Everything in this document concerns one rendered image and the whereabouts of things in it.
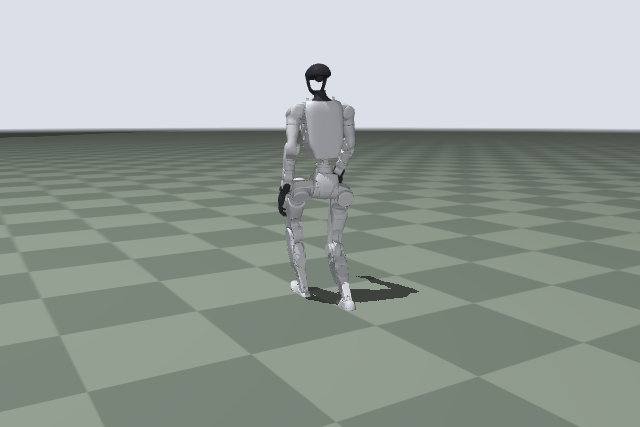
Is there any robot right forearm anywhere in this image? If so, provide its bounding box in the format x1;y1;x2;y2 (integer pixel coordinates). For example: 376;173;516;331
334;146;355;176

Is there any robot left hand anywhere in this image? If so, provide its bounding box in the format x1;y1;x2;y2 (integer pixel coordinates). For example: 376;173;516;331
278;184;291;216

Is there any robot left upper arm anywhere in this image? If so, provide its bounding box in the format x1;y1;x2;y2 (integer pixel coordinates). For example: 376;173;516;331
286;103;305;156

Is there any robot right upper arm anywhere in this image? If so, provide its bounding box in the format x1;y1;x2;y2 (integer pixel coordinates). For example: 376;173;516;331
341;103;355;151

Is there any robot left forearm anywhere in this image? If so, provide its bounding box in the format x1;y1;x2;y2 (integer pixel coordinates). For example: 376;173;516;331
281;143;296;190

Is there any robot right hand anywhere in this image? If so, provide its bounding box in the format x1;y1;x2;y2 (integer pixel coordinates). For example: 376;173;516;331
333;166;345;183

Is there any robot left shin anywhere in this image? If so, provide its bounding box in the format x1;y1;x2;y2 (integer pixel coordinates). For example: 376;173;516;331
285;227;308;293

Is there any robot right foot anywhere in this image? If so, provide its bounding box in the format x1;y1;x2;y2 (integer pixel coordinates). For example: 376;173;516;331
336;297;356;311

